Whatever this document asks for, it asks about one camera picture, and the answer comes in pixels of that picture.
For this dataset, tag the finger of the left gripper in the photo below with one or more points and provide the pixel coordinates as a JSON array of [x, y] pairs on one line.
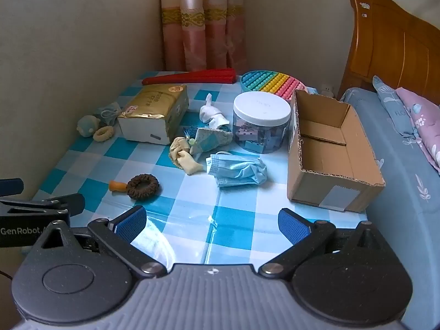
[[73, 204], [11, 186]]

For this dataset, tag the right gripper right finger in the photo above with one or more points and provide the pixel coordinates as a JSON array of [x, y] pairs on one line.
[[307, 239]]

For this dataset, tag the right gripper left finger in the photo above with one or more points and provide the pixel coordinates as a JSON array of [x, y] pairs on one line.
[[115, 237]]

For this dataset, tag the orange small toy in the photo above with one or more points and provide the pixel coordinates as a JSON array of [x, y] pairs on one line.
[[115, 186]]

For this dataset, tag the brown hair scrunchie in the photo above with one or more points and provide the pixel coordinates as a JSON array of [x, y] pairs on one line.
[[142, 186]]

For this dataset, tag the cream hair scrunchie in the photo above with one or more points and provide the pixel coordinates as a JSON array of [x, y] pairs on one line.
[[103, 134]]

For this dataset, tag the blue round plush toy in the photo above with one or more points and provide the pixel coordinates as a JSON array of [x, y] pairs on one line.
[[87, 126]]

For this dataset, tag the blue tassel ball charm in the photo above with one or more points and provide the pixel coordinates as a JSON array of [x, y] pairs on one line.
[[190, 134]]

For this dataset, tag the blue patterned cloth pouch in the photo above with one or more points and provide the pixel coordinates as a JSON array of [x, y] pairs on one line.
[[208, 139]]

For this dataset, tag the cardboard box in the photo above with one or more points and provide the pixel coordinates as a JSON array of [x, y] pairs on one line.
[[331, 162]]

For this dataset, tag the blue checkered tablecloth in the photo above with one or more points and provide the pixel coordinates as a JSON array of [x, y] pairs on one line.
[[191, 219]]

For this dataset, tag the blue bed sheet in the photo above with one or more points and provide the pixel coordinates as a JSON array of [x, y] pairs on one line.
[[406, 211]]

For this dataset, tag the gold tissue pack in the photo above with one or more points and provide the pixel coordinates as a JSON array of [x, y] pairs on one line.
[[154, 114]]

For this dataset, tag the clear jar white lid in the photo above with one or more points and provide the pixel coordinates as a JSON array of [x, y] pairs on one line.
[[260, 121]]

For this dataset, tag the white small figurine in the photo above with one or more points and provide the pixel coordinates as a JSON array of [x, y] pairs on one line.
[[327, 90]]

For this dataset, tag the rainbow pop-it toy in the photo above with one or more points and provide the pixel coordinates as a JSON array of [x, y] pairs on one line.
[[276, 83]]

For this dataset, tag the blue floral pillow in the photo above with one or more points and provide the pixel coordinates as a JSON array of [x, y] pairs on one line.
[[396, 109]]

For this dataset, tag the pink floral pillow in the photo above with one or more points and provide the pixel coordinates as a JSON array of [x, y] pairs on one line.
[[425, 116]]

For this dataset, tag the red folded fan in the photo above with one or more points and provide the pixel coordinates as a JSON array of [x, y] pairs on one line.
[[209, 76]]

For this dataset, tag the wooden headboard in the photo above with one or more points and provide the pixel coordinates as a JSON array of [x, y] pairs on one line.
[[401, 49]]

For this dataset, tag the pink curtain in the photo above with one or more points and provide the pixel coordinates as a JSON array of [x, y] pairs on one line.
[[203, 34]]

